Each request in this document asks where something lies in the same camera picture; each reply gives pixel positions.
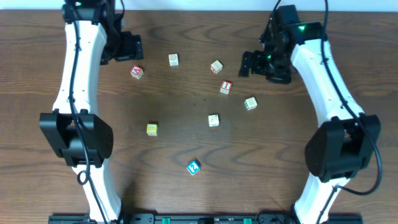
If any red letter A wooden block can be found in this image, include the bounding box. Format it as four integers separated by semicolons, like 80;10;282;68
130;65;144;79

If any red letter I wooden block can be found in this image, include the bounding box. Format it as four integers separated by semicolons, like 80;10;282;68
220;80;233;95

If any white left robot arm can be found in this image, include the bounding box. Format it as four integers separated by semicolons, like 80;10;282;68
39;0;143;223

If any green-edged wooden block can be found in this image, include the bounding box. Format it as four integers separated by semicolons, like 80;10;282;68
244;97;257;111

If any yellow-edged picture wooden block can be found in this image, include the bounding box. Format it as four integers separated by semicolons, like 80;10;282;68
169;54;179;67

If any red-edged wooden block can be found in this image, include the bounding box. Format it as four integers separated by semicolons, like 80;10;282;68
210;60;223;74

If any plain picture wooden block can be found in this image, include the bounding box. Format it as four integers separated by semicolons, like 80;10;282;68
208;114;220;127

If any yellow letter B wooden block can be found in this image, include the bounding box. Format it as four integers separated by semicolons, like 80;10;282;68
146;124;158;136

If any blue number 2 wooden block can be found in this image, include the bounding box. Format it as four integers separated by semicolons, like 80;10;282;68
187;160;201;175

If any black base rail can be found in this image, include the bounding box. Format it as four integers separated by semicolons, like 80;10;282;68
48;213;363;224

